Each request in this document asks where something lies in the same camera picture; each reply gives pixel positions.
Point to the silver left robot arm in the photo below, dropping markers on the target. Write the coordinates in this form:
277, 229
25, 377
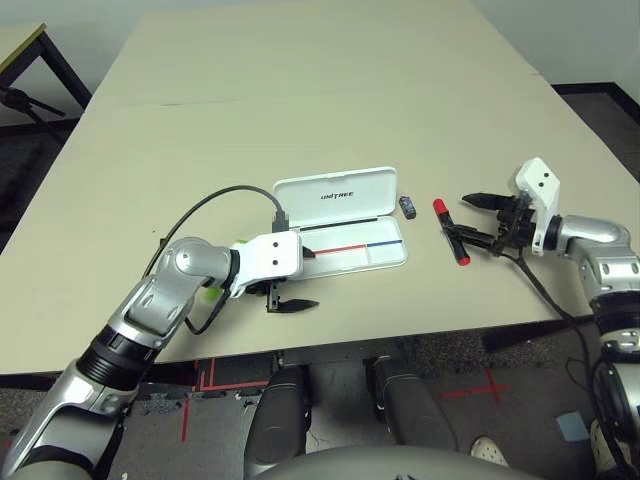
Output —
190, 260

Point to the white plastic pencil case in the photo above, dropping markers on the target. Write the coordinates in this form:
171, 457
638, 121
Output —
350, 190

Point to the grey robot torso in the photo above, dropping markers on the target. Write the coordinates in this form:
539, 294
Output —
375, 467

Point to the dark grey robot leg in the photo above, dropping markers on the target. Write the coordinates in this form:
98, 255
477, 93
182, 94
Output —
275, 420
410, 405

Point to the dark grey left robot leg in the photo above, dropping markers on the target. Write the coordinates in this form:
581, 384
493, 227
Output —
275, 420

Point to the red and black marker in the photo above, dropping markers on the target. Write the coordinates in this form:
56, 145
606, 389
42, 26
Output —
442, 210

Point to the black tripod stand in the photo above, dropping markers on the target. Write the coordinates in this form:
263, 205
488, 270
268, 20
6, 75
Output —
20, 99

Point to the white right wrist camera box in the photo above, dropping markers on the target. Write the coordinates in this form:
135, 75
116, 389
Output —
540, 185

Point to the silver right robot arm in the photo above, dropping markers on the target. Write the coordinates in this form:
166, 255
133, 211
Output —
595, 235

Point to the black framed side table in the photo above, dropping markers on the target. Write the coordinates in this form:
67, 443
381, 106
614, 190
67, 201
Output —
65, 65

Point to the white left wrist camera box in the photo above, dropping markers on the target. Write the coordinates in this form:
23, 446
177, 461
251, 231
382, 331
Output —
272, 255

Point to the white perforated shoe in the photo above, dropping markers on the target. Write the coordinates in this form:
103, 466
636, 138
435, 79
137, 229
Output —
487, 450
597, 440

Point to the dark grey right robot leg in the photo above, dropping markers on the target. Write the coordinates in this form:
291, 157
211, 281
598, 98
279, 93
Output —
410, 405

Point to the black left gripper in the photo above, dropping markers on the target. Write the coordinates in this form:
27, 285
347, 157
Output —
272, 300

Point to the blue paper sheet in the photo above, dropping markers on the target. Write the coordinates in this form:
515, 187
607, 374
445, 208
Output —
572, 427

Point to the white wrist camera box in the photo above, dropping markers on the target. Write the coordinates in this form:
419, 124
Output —
540, 185
272, 255

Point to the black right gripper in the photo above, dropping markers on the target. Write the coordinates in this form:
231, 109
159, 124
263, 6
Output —
517, 227

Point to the green eraser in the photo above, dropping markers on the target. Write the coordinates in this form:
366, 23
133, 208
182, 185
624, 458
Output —
211, 295

